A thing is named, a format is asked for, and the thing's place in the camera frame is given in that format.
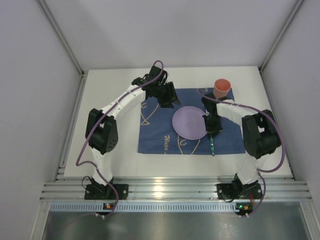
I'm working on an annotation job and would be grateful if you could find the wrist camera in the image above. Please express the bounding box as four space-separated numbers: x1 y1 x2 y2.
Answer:
148 65 168 84
201 95 219 116

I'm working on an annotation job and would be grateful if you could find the purple plastic plate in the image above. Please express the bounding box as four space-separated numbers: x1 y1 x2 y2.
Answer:
172 106 207 141

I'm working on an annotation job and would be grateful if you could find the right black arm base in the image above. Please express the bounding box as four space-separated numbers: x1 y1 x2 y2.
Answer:
216 175 263 203

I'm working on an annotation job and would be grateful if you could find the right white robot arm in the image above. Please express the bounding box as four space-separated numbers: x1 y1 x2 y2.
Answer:
201 95 282 186

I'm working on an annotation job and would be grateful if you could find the blue fish-print cloth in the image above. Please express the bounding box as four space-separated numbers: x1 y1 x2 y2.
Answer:
138 88 245 155

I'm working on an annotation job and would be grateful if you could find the perforated cable duct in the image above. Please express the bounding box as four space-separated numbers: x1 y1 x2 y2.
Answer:
50 201 252 213

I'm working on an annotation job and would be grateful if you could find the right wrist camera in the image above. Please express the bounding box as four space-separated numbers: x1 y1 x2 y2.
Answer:
201 95 219 116

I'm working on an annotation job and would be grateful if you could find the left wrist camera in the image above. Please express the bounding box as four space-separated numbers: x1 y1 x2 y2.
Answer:
148 65 168 84

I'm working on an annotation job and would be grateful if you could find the aluminium frame rail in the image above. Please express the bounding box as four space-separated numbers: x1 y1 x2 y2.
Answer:
40 177 312 202

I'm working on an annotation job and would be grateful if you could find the orange plastic cup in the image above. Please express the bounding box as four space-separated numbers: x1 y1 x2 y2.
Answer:
213 78 231 99

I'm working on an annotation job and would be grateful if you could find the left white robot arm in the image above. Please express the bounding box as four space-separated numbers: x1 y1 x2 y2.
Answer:
85 77 180 186

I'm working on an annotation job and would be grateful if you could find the spoon with green handle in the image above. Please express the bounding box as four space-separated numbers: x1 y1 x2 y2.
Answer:
208 137 216 156

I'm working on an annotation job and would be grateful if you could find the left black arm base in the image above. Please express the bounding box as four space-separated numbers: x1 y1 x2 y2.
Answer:
81 176 129 200

